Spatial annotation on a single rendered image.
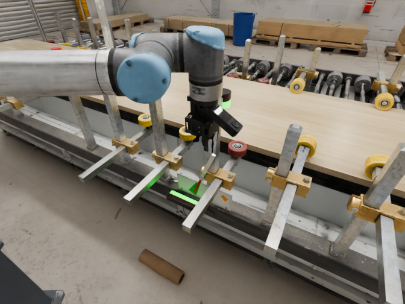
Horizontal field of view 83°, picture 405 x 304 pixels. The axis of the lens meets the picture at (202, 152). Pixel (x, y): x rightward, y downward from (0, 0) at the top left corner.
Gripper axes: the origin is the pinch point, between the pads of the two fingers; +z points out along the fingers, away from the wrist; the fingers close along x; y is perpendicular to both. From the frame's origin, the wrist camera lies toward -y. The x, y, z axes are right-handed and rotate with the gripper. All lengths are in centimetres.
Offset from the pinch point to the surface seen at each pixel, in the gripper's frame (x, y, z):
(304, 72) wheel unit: -114, -12, 5
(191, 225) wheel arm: 17.5, -2.5, 15.1
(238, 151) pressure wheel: -19.2, -3.0, 10.7
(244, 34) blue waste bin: -545, 187, 73
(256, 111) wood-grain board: -57, 2, 11
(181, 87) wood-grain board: -65, 55, 11
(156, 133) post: -6.0, 27.5, 3.6
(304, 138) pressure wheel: -30.3, -25.0, 3.5
